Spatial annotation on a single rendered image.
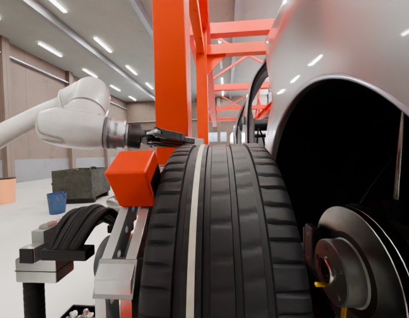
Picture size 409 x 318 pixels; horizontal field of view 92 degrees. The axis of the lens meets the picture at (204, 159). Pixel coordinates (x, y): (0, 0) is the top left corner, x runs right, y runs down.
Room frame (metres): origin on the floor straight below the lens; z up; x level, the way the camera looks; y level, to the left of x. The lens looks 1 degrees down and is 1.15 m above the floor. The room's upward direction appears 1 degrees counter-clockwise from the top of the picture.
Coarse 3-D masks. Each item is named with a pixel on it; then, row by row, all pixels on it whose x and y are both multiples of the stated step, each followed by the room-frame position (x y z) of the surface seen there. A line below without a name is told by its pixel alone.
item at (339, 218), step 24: (336, 216) 0.53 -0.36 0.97; (360, 216) 0.44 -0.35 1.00; (336, 240) 0.49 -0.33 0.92; (360, 240) 0.44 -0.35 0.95; (384, 240) 0.40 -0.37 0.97; (336, 264) 0.46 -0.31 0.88; (360, 264) 0.43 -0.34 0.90; (384, 264) 0.38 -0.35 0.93; (408, 264) 0.36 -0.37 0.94; (336, 288) 0.46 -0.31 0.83; (360, 288) 0.42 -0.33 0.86; (384, 288) 0.38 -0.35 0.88; (408, 288) 0.35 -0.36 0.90; (336, 312) 0.54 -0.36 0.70; (360, 312) 0.44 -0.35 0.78; (384, 312) 0.38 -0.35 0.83; (408, 312) 0.33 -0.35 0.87
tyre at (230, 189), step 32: (192, 160) 0.41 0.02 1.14; (224, 160) 0.40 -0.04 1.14; (256, 160) 0.39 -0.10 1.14; (160, 192) 0.34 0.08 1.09; (224, 192) 0.33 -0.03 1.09; (256, 192) 0.33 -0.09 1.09; (160, 224) 0.30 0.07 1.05; (224, 224) 0.29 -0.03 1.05; (256, 224) 0.29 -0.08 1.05; (288, 224) 0.29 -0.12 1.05; (160, 256) 0.27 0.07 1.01; (224, 256) 0.27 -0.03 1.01; (256, 256) 0.26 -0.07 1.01; (288, 256) 0.26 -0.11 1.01; (160, 288) 0.26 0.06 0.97; (224, 288) 0.25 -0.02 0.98; (256, 288) 0.25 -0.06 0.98; (288, 288) 0.25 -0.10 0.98
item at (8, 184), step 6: (0, 180) 4.90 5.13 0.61; (6, 180) 4.97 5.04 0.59; (12, 180) 5.08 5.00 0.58; (0, 186) 4.91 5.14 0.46; (6, 186) 4.97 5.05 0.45; (12, 186) 5.08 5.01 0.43; (0, 192) 4.91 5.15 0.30; (6, 192) 4.97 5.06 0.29; (12, 192) 5.08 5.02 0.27; (0, 198) 4.91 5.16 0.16; (6, 198) 4.98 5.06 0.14; (12, 198) 5.08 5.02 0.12
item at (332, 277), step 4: (324, 256) 0.50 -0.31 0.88; (320, 260) 0.51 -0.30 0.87; (324, 260) 0.49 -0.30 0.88; (328, 260) 0.48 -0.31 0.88; (320, 264) 0.51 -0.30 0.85; (324, 264) 0.50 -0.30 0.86; (328, 264) 0.47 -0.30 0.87; (332, 264) 0.47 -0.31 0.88; (320, 268) 0.51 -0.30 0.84; (324, 268) 0.49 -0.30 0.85; (328, 268) 0.47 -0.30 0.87; (332, 268) 0.47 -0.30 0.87; (320, 272) 0.51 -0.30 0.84; (324, 272) 0.49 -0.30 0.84; (328, 272) 0.47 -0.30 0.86; (332, 272) 0.46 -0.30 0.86; (324, 276) 0.50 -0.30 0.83; (328, 276) 0.47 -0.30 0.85; (332, 276) 0.46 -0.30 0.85; (324, 280) 0.49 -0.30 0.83; (328, 280) 0.47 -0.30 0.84; (332, 280) 0.46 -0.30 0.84; (328, 284) 0.47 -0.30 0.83; (332, 284) 0.47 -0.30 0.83
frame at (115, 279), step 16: (128, 208) 0.39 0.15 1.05; (144, 208) 0.38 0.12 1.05; (128, 224) 0.38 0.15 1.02; (144, 224) 0.36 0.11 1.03; (112, 240) 0.34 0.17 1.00; (128, 240) 0.38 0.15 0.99; (144, 240) 0.36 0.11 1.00; (112, 256) 0.32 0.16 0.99; (128, 256) 0.32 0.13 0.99; (96, 272) 0.31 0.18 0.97; (112, 272) 0.31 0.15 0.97; (128, 272) 0.30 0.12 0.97; (96, 288) 0.30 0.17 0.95; (112, 288) 0.30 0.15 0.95; (128, 288) 0.30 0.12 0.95; (96, 304) 0.30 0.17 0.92; (112, 304) 0.32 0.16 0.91; (128, 304) 0.30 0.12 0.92
